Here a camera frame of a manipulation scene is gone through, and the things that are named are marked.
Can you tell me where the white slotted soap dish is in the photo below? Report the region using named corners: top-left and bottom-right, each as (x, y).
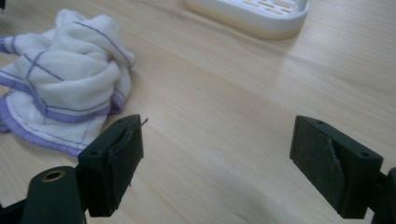
top-left (182, 0), bottom-right (312, 41)

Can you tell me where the white cloth with purple trim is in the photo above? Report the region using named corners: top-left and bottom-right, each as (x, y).
top-left (0, 8), bottom-right (136, 158)

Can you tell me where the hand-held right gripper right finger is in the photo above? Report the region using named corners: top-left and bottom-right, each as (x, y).
top-left (289, 115), bottom-right (384, 220)

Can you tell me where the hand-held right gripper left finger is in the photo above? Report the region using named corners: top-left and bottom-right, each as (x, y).
top-left (77, 114), bottom-right (149, 218)

